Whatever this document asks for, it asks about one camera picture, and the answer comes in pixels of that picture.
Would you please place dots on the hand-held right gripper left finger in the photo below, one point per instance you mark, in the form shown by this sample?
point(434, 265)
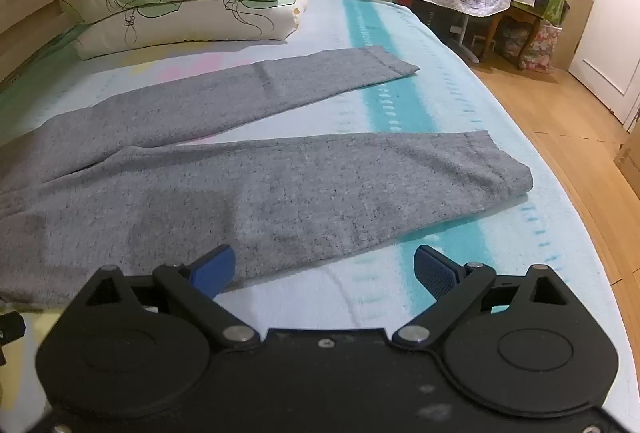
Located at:
point(216, 267)

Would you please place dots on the white metal stand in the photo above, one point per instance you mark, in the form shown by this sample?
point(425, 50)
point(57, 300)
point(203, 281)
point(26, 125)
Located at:
point(462, 30)

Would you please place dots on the white door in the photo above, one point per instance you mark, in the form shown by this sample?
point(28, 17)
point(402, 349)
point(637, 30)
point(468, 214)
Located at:
point(612, 23)

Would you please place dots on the wooden table leg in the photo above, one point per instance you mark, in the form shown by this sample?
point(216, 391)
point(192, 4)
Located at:
point(530, 30)

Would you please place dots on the grey pants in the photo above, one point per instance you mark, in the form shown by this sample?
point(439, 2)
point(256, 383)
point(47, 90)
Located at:
point(300, 183)

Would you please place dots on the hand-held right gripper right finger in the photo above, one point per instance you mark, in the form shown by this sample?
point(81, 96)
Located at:
point(434, 271)

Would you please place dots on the cardboard sheet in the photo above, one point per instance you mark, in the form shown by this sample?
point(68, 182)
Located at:
point(575, 28)

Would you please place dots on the cardboard box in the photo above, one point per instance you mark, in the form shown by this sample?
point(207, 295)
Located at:
point(630, 158)

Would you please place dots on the wooden bed side board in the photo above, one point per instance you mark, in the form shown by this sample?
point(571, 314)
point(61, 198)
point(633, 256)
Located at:
point(25, 38)

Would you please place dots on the floral bag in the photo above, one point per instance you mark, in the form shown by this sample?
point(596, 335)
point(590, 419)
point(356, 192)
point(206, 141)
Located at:
point(540, 45)

